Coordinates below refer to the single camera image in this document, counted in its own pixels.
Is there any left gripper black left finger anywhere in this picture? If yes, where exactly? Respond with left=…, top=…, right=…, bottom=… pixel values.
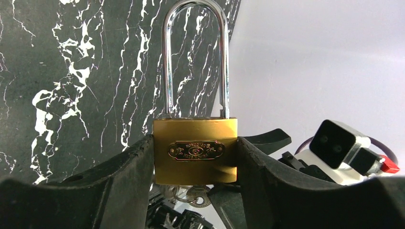
left=0, top=135, right=154, bottom=229

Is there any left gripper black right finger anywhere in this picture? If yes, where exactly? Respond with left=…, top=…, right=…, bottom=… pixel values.
left=237, top=137, right=405, bottom=229

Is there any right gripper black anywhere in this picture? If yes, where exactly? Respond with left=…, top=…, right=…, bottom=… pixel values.
left=207, top=128, right=335, bottom=229

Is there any long shackle brass padlock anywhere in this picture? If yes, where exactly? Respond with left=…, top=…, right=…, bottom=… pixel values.
left=153, top=0, right=237, bottom=186

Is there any silver key bunch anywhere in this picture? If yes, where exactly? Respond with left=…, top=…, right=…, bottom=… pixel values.
left=159, top=185, right=212, bottom=208

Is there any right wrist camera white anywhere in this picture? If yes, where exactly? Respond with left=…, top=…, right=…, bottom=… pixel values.
left=293, top=119, right=401, bottom=186

